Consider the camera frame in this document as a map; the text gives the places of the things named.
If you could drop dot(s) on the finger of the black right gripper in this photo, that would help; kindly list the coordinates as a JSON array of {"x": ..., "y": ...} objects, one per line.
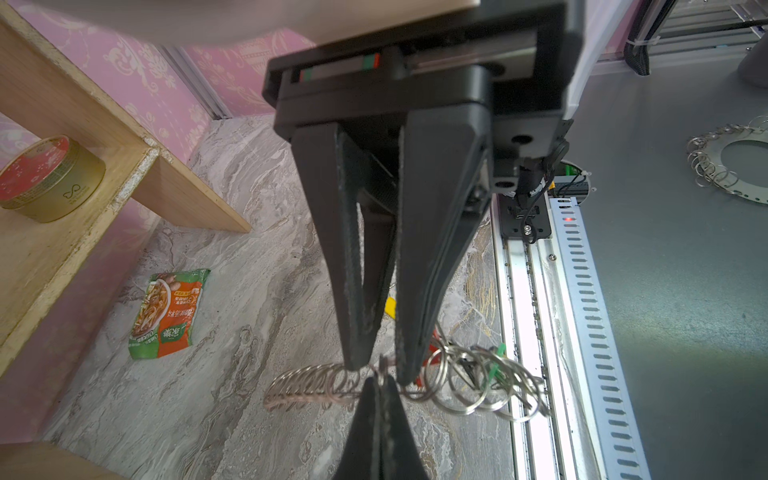
[
  {"x": 352, "y": 198},
  {"x": 444, "y": 193}
]

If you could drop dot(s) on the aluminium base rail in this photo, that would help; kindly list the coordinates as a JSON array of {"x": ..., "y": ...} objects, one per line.
[{"x": 555, "y": 324}]

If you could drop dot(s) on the yellow key tag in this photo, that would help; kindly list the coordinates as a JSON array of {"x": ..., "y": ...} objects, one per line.
[{"x": 390, "y": 308}]

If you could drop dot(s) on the green key tag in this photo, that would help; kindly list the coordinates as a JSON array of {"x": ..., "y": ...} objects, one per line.
[{"x": 494, "y": 371}]

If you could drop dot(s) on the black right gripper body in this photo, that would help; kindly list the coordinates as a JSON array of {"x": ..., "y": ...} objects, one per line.
[{"x": 516, "y": 58}]

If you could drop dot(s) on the round red gold tin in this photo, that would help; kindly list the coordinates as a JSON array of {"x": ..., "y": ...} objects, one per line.
[{"x": 50, "y": 179}]

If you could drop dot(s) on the aluminium corner post left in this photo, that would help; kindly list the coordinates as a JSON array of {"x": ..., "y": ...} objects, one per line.
[{"x": 195, "y": 81}]

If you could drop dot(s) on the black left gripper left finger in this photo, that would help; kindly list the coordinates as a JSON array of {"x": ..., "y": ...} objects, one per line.
[{"x": 361, "y": 456}]

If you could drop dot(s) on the wooden two-tier shelf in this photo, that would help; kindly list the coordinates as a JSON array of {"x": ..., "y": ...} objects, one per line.
[{"x": 48, "y": 95}]

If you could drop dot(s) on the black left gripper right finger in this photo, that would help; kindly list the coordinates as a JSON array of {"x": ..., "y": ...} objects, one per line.
[{"x": 399, "y": 457}]

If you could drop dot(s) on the green orange snack packet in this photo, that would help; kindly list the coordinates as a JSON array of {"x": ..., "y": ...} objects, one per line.
[{"x": 165, "y": 320}]

